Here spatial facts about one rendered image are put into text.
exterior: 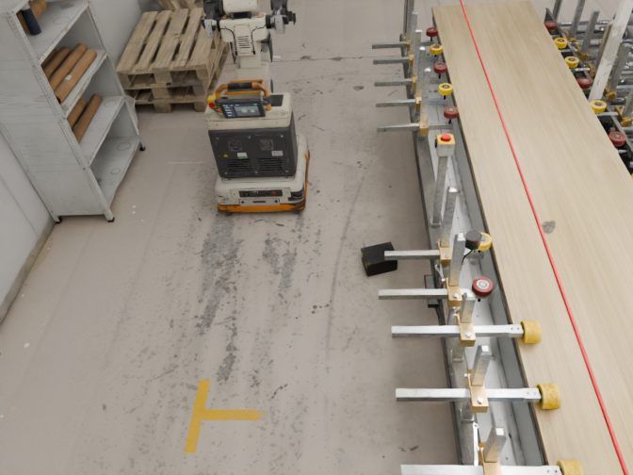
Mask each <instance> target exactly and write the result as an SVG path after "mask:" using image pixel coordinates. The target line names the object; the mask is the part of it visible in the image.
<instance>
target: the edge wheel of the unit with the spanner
mask: <svg viewBox="0 0 633 475"><path fill-rule="evenodd" d="M493 286H494V285H493V282H492V281H491V280H490V279H488V278H486V277H477V278H476V279H474V281H473V284H472V291H473V292H474V293H475V294H476V295H477V296H480V297H487V296H489V295H490V294H491V293H492V290H493Z"/></svg>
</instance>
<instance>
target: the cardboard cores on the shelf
mask: <svg viewBox="0 0 633 475"><path fill-rule="evenodd" d="M28 4H29V6H30V7H31V9H32V11H33V13H34V15H35V17H36V19H37V18H38V17H39V16H40V15H41V14H42V13H43V12H44V11H45V10H46V9H47V3H46V1H45V0H32V1H31V0H29V1H28ZM16 16H17V18H18V20H19V22H20V24H21V26H22V28H23V30H24V31H26V30H27V29H28V27H27V25H26V23H25V21H24V18H23V15H22V13H21V12H20V11H18V12H17V13H16ZM96 58H97V53H96V52H95V51H94V50H93V49H90V48H89V49H88V48H87V46H86V45H84V44H82V43H78V44H77V45H76V46H75V47H74V49H73V50H72V51H71V49H69V48H68V47H65V46H64V47H61V49H60V50H59V51H57V50H56V49H55V48H54V49H53V50H52V51H51V53H50V54H49V55H48V56H47V58H46V59H45V60H44V61H43V63H42V64H41V68H42V70H43V72H44V74H45V76H46V78H47V80H48V82H49V84H50V86H51V88H52V90H53V92H54V94H55V96H56V98H57V101H58V103H59V105H61V104H62V103H63V101H64V100H65V99H66V97H67V96H68V95H69V93H70V92H71V91H72V89H73V88H74V86H75V85H76V84H77V82H78V81H79V80H80V78H81V77H82V76H83V74H84V73H85V72H86V70H87V69H88V68H89V66H90V65H91V63H92V62H93V61H94V59H96ZM102 101H103V99H102V97H101V96H100V95H98V94H93V95H92V96H91V98H90V100H89V102H88V103H87V101H86V100H84V99H82V97H81V96H80V98H79V99H78V101H77V102H76V104H75V106H74V107H73V109H72V111H71V112H70V114H69V115H68V117H67V118H66V119H67V121H68V123H69V125H70V128H71V129H72V131H73V134H74V136H75V138H76V140H77V142H78V143H79V142H80V140H81V139H82V137H83V135H84V134H85V132H86V130H87V128H88V126H89V124H90V122H91V120H92V118H93V116H94V115H95V113H96V111H97V109H98V107H99V105H100V104H101V103H102Z"/></svg>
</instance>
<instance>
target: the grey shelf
mask: <svg viewBox="0 0 633 475"><path fill-rule="evenodd" d="M28 1H29V0H0V130H1V132H2V133H3V135H4V137H5V138H6V140H7V142H8V144H9V146H10V147H11V149H12V151H13V152H14V154H15V155H16V156H17V158H18V160H19V161H20V163H21V165H22V166H23V168H24V170H25V172H26V174H27V175H28V177H29V179H30V181H31V182H32V184H33V186H34V187H35V189H36V191H37V192H38V194H39V195H40V197H41V199H42V200H43V202H44V204H45V205H46V207H47V209H48V210H49V212H50V214H51V215H52V217H53V219H54V220H55V223H61V222H62V219H61V218H58V217H57V216H65V215H101V214H104V213H105V216H106V218H107V221H108V222H114V220H115V218H114V217H113V214H112V212H111V210H110V205H111V203H112V200H113V198H114V194H115V191H116V189H117V187H118V185H119V184H120V182H121V181H122V179H123V177H124V175H125V173H126V171H127V168H128V166H129V164H130V162H131V160H132V158H133V155H134V153H135V151H136V149H137V148H138V144H139V145H140V148H139V150H140V151H145V149H146V147H145V146H144V144H143V141H142V138H141V136H140V133H139V132H138V127H137V125H136V122H135V119H134V117H133V114H132V111H131V109H130V106H129V104H128V102H127V99H126V96H125V94H124V91H123V88H122V84H121V81H120V79H119V77H118V75H117V72H116V69H115V67H114V64H113V61H112V59H111V56H110V54H109V52H108V49H107V46H106V42H105V39H104V37H103V34H102V31H101V29H100V26H99V24H98V22H97V19H96V16H95V14H94V11H93V9H92V6H91V3H90V1H89V0H45V1H46V3H47V9H46V10H45V11H44V12H43V13H42V14H41V15H40V16H39V17H38V18H37V22H38V24H39V26H40V28H41V33H40V34H38V35H31V33H30V31H29V29H27V30H26V31H24V30H23V28H22V26H21V24H20V22H19V20H18V18H17V16H16V13H17V12H18V11H19V10H20V9H21V8H22V7H23V6H24V5H25V4H26V3H27V2H28ZM87 8H88V9H87ZM88 11H89V12H88ZM6 17H7V18H6ZM9 17H10V18H9ZM91 20H92V21H91ZM92 23H93V24H92ZM96 26H97V27H96ZM94 27H95V29H94ZM11 28H12V29H11ZM15 28H16V29H15ZM12 30H13V31H12ZM21 30H22V31H21ZM95 30H96V31H95ZM16 31H17V32H16ZM13 32H14V33H13ZM96 32H97V34H96ZM14 34H15V35H14ZM18 35H19V36H18ZM97 35H98V37H97ZM15 36H16V37H15ZM16 38H17V39H16ZM98 38H99V39H98ZM99 40H100V41H99ZM78 43H82V44H84V45H86V46H87V48H88V49H89V48H90V49H93V50H94V51H95V52H96V53H97V58H96V59H94V61H93V62H92V63H91V65H90V66H89V68H88V69H87V70H86V72H85V73H84V74H83V76H82V77H81V78H80V80H79V81H78V82H77V84H76V85H75V86H74V88H73V89H72V91H71V92H70V93H69V95H68V96H67V97H66V99H65V100H64V101H63V103H62V104H61V105H59V103H58V101H57V98H56V96H55V94H54V92H53V90H52V88H51V86H50V84H49V82H48V80H47V78H46V76H45V74H44V72H43V70H42V68H41V64H42V63H43V61H44V60H45V59H46V58H47V56H48V55H49V54H50V53H51V51H52V50H53V49H54V48H55V49H56V50H57V51H59V50H60V49H61V47H64V46H65V47H68V48H69V49H71V51H72V50H73V49H74V47H75V46H76V45H77V44H78ZM101 44H102V46H101ZM102 47H103V49H102ZM106 60H107V61H106ZM110 63H111V64H110ZM108 64H109V66H108ZM111 66H112V67H111ZM109 67H110V68H109ZM35 69H36V70H35ZM110 69H111V71H110ZM32 70H33V71H32ZM113 71H114V72H113ZM33 72H34V73H33ZM111 72H112V73H111ZM113 76H114V78H113ZM36 77H37V78H36ZM116 78H117V79H116ZM37 79H38V80H37ZM114 79H115V80H114ZM45 80H46V81H45ZM38 81H39V82H38ZM115 81H116V83H115ZM41 82H42V83H41ZM118 83H119V84H118ZM116 84H117V86H116ZM48 86H49V87H48ZM118 89H119V90H118ZM44 94H45V95H44ZM93 94H98V95H100V96H101V97H102V99H103V101H102V103H101V104H100V105H99V107H98V109H97V111H96V113H95V115H94V116H93V118H92V120H91V122H90V124H89V126H88V128H87V130H86V132H85V134H84V135H83V137H82V139H81V140H80V142H79V143H78V142H77V140H76V138H75V136H74V134H73V131H72V129H71V128H70V125H69V123H68V121H67V119H66V118H67V117H68V115H69V114H70V112H71V111H72V109H73V107H74V106H75V104H76V102H77V101H78V99H79V98H80V96H81V97H82V99H84V100H86V101H87V103H88V102H89V100H90V98H91V96H92V95H93ZM120 94H121V95H120ZM45 96H46V97H45ZM49 97H50V98H49ZM46 98H47V99H46ZM47 100H48V101H47ZM50 100H51V101H50ZM48 102H49V103H48ZM124 106H125V107H124ZM126 111H127V112H126ZM127 113H128V115H127ZM128 116H129V117H128ZM129 118H130V120H129ZM65 121H66V122H65ZM130 121H131V122H130ZM63 125H64V126H63ZM132 125H133V127H132ZM60 126H61V127H60ZM68 126H69V127H68ZM61 128H62V129H61ZM64 128H65V129H64ZM133 128H134V129H133ZM62 130H63V131H62ZM134 131H135V132H134ZM63 132H64V133H63ZM135 133H136V134H135ZM64 134H65V135H64ZM65 136H66V137H65ZM68 136H69V137H68ZM69 143H70V144H69ZM70 145H71V146H70ZM71 147H72V148H71ZM103 211H104V212H103Z"/></svg>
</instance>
